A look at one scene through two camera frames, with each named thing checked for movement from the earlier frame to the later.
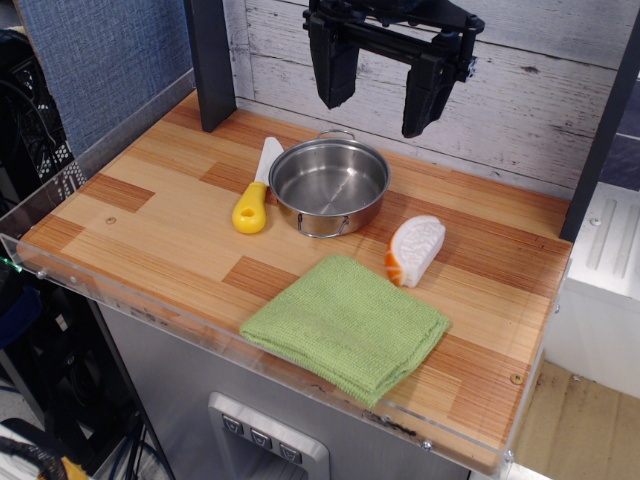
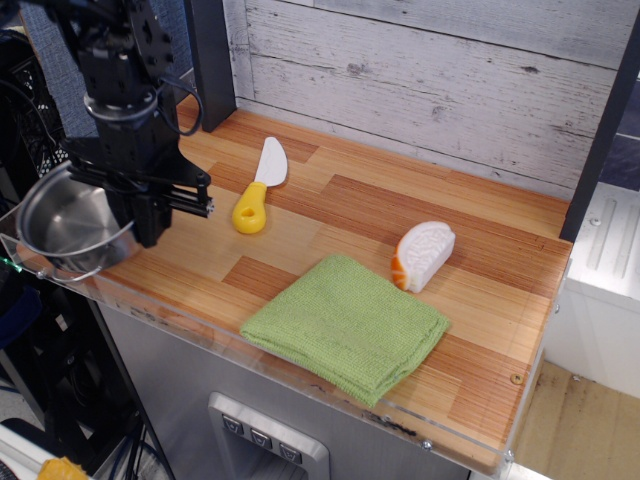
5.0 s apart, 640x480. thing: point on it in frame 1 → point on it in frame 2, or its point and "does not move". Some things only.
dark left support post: [211, 49] does not move
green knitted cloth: [348, 327] does not move
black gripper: [442, 32] → [143, 155]
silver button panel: [253, 444] does not move
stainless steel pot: [330, 184] → [68, 227]
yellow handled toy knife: [250, 213] does not move
